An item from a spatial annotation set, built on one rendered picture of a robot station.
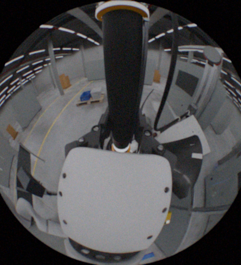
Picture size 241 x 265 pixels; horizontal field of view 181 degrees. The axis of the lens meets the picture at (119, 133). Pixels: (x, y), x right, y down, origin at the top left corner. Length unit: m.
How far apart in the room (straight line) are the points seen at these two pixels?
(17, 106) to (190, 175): 6.41
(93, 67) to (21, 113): 6.45
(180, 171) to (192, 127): 0.36
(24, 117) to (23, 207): 5.89
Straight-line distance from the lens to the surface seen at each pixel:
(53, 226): 0.69
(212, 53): 0.80
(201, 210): 0.89
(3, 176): 6.50
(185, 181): 0.19
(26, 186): 0.71
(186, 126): 0.53
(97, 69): 7.46
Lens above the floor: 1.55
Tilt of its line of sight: 53 degrees down
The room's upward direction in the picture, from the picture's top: 1 degrees counter-clockwise
